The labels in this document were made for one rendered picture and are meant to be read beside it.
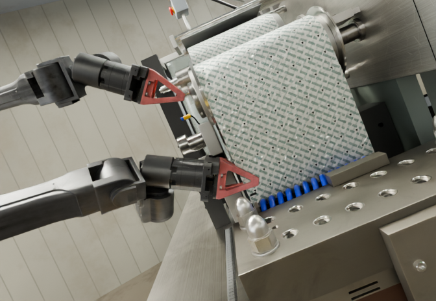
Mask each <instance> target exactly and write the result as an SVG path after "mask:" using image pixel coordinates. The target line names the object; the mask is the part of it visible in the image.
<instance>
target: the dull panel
mask: <svg viewBox="0 0 436 301"><path fill-rule="evenodd" d="M350 91H351V93H352V96H353V98H354V101H355V104H356V106H357V107H359V106H362V105H364V104H367V103H372V102H385V105H386V107H387V109H388V112H389V115H390V116H391V119H392V122H393V125H394V127H395V130H396V133H397V134H398V137H399V140H400V142H401V145H402V148H403V150H404V152H405V151H408V150H410V149H413V148H415V147H418V146H420V145H423V144H425V143H427V142H429V141H432V140H434V139H436V138H435V135H434V133H433V125H432V116H431V114H430V111H429V108H428V105H427V103H426V100H425V98H424V95H423V93H422V90H421V88H420V85H419V83H418V80H417V77H416V75H410V76H407V77H401V78H396V79H392V80H386V81H383V82H377V83H373V84H368V85H364V86H358V87H355V88H350Z"/></svg>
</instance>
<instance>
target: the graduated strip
mask: <svg viewBox="0 0 436 301"><path fill-rule="evenodd" d="M224 238H225V258H226V297H227V301H239V297H238V290H237V277H236V264H235V257H234V244H233V237H232V227H231V228H228V229H226V230H224Z"/></svg>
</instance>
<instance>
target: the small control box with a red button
mask: <svg viewBox="0 0 436 301"><path fill-rule="evenodd" d="M169 2H170V4H171V7H169V11H170V13H171V15H172V16H173V13H174V14H175V16H176V18H177V19H180V18H182V16H181V14H183V13H185V15H186V16H188V15H189V8H188V5H187V3H186V0H169ZM171 8H172V9H171Z"/></svg>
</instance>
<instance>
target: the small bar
mask: <svg viewBox="0 0 436 301"><path fill-rule="evenodd" d="M387 164H390V162H389V159H388V157H387V154H386V153H384V152H375V153H373V154H370V155H368V156H366V157H364V158H361V159H359V160H356V161H354V162H352V163H349V164H347V165H344V166H342V167H340V168H338V169H335V170H333V171H330V172H328V173H326V174H324V175H325V177H326V179H327V181H328V183H329V184H330V185H331V186H333V187H335V186H338V185H339V184H342V183H345V182H347V181H349V180H351V179H354V178H357V177H359V176H361V175H364V174H366V173H369V172H371V171H373V170H375V169H378V168H380V167H383V166H385V165H387Z"/></svg>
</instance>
